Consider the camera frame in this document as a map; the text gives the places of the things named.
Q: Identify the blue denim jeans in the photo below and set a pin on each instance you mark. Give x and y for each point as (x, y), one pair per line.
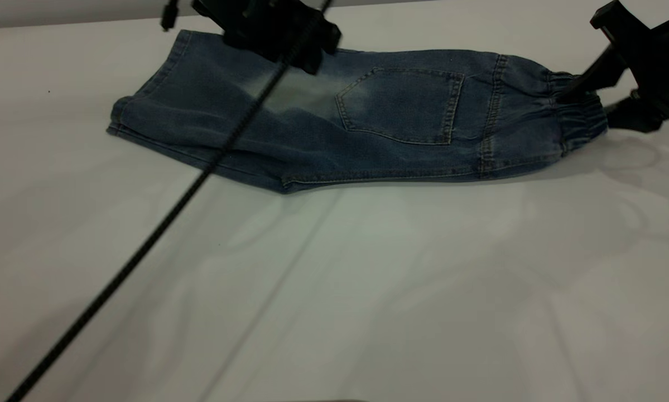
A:
(367, 123)

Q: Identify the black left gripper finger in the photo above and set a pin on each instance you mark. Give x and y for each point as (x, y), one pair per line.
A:
(328, 36)
(303, 56)

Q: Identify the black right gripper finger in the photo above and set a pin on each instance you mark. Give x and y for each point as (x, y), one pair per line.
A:
(613, 56)
(635, 114)

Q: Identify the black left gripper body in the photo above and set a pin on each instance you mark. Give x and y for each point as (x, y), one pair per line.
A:
(250, 22)

